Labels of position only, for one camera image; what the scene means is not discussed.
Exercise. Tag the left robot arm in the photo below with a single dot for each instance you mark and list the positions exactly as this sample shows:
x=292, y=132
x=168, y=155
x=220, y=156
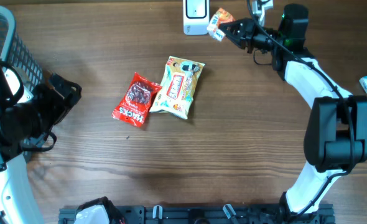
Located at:
x=17, y=202

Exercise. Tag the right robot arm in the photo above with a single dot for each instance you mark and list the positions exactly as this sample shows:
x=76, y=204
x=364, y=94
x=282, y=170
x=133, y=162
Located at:
x=336, y=137

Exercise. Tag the small orange box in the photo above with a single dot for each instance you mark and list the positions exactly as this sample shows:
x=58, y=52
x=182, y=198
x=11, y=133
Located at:
x=220, y=17

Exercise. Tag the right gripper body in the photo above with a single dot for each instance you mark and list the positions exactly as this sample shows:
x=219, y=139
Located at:
x=264, y=42

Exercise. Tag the red Hacks candy bag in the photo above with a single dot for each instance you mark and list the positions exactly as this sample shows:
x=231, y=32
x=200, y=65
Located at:
x=135, y=105

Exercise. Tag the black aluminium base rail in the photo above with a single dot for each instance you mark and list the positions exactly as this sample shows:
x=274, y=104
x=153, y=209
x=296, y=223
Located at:
x=253, y=214

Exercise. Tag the white barcode scanner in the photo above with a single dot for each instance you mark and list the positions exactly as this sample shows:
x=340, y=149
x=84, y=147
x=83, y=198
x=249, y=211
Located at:
x=196, y=16

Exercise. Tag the dark grey mesh basket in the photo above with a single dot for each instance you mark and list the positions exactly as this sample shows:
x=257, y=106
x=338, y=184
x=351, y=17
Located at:
x=25, y=101

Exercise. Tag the yellow snack bag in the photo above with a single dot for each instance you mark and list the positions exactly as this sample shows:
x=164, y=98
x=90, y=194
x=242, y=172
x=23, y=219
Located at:
x=178, y=87

